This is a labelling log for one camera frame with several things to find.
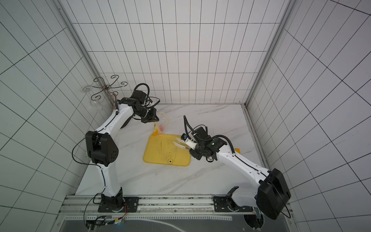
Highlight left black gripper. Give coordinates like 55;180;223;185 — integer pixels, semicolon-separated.
135;105;160;123

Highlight clear yellow resealable bag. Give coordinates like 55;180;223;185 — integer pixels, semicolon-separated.
153;112;169;135

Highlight white metal tongs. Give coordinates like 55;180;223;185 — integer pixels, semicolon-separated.
172;137;215;162

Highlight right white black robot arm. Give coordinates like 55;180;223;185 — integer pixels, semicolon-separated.
181;135;291;219

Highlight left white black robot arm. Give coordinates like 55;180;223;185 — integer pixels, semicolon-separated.
85;98;159;212

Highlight yellow plastic tray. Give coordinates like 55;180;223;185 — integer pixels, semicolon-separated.
143;134;191;167

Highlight clear glass cup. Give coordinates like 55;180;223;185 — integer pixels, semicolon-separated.
80;85;104;111

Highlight metal cup hanger stand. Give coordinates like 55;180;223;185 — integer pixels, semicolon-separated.
92;74;128;115

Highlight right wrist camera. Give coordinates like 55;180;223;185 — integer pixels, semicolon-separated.
195;126;211;141

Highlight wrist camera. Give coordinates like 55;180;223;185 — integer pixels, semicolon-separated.
195;126;211;141
131;90;147;104

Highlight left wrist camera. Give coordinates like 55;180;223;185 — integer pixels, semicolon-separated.
131;90;147;104

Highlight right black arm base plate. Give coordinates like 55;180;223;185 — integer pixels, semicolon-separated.
212;186;254;213

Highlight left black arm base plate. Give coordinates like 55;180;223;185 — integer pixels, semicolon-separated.
98;197;140;213

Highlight aluminium mounting rail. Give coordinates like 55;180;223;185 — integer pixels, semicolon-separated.
60;195;266;220

